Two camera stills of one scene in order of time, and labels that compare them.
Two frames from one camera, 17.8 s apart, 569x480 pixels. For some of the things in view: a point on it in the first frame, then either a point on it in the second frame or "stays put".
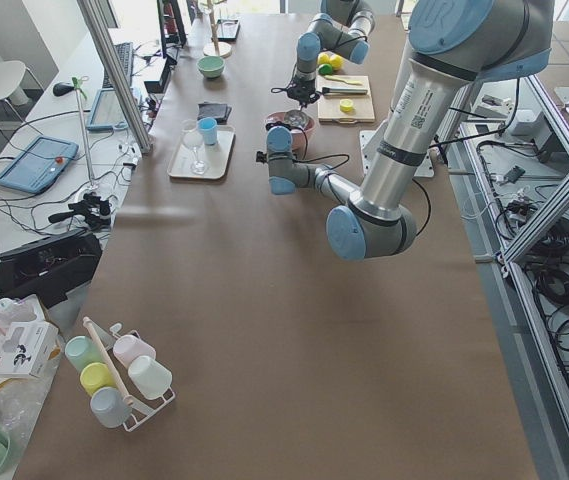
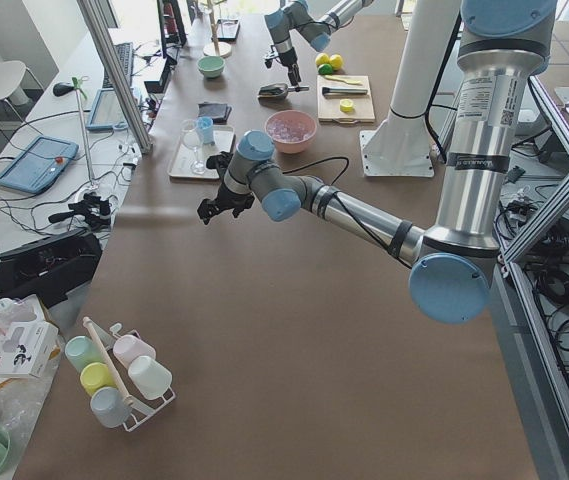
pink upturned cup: (127, 347) stays put
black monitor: (171, 27) stays put
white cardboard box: (28, 348) stays put
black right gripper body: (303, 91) to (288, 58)
